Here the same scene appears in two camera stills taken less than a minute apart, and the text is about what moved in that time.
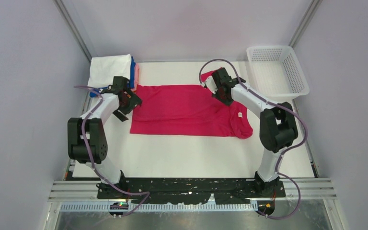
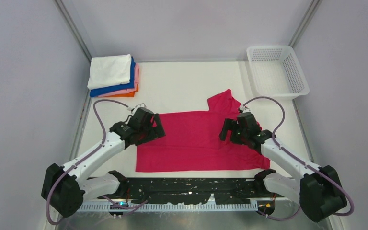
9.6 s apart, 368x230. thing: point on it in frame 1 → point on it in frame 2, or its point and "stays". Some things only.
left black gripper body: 131,103 → 147,135
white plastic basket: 274,73 stays
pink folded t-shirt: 136,74 stays
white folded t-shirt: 103,69 stays
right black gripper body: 224,99 → 238,135
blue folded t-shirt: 94,92 stays
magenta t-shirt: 188,110 → 192,142
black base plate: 190,191 stays
